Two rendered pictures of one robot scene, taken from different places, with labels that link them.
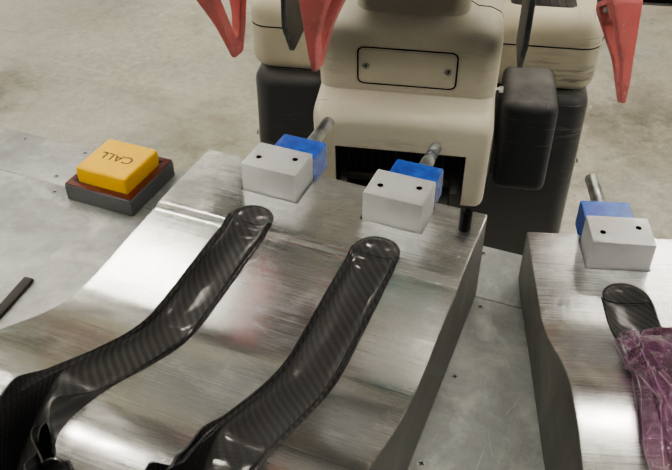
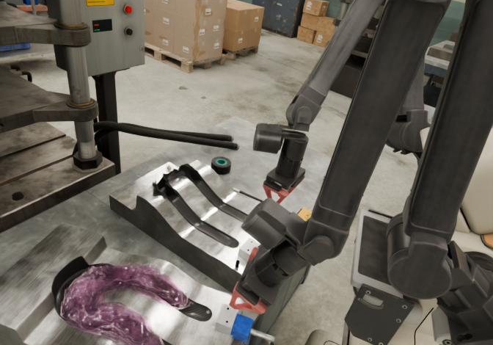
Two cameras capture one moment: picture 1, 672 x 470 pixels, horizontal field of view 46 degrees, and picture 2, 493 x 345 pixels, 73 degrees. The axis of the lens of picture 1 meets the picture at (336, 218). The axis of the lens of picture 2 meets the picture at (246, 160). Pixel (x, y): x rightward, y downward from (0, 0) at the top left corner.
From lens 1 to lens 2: 0.90 m
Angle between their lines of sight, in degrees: 75
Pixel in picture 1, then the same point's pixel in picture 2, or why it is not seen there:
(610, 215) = (242, 324)
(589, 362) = (174, 273)
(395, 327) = (204, 240)
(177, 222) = not seen: hidden behind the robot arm
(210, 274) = (236, 213)
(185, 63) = not seen: outside the picture
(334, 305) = (217, 232)
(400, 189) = (248, 245)
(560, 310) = (205, 292)
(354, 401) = (184, 225)
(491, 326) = not seen: hidden behind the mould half
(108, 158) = (307, 213)
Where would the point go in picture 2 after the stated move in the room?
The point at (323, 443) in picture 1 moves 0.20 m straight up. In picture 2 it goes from (169, 210) to (172, 150)
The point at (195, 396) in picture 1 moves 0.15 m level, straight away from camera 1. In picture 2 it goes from (190, 197) to (239, 200)
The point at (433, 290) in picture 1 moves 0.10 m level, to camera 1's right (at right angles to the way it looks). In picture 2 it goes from (213, 251) to (202, 282)
